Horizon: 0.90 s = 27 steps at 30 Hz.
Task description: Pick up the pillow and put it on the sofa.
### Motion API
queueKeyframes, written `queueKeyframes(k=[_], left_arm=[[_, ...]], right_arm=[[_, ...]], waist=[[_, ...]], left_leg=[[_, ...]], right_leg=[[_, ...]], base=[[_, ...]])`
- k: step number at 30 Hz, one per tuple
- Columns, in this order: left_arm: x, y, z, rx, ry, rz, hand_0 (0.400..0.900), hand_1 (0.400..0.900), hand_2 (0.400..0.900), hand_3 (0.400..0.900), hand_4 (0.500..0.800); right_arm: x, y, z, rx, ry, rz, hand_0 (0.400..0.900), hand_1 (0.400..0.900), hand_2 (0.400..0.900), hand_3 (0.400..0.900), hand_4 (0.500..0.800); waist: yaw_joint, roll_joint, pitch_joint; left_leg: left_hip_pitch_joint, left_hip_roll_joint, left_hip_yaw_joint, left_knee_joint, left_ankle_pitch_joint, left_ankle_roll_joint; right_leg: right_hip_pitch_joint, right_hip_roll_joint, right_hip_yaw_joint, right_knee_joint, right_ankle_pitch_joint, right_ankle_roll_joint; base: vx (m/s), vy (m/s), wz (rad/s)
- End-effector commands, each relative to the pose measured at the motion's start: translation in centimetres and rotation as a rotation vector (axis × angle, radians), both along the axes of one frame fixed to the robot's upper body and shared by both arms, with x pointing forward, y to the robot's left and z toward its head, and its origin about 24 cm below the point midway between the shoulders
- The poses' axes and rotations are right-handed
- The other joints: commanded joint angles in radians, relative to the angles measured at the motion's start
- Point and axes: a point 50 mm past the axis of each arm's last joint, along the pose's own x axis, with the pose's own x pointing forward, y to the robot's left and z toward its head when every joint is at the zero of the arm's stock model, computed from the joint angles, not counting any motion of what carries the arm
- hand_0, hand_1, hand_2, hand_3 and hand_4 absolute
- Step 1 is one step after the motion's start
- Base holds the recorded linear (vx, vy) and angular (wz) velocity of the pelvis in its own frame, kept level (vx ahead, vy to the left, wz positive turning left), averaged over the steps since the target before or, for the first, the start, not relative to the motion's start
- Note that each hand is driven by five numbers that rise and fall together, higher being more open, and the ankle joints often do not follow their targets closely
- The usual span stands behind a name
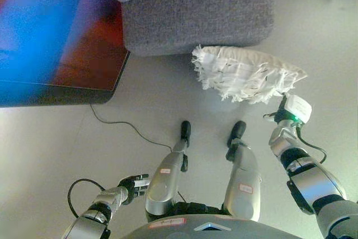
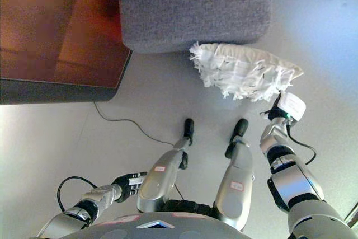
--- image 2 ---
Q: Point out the white fringed pillow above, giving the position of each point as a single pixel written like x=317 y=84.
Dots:
x=246 y=74

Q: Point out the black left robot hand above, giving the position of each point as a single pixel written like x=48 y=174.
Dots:
x=131 y=184

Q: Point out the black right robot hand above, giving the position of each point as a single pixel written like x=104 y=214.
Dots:
x=291 y=106

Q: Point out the silver right robot leg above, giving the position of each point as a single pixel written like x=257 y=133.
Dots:
x=236 y=183

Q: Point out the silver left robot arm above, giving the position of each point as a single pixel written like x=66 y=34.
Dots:
x=84 y=211

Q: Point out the grey robot torso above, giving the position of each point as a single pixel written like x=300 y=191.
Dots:
x=156 y=229

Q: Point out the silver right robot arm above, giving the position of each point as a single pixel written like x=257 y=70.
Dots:
x=296 y=183

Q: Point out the grey upholstered armchair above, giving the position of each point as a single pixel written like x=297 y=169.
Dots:
x=195 y=9

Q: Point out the brown glossy wooden desk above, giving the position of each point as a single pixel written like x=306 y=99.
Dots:
x=56 y=32

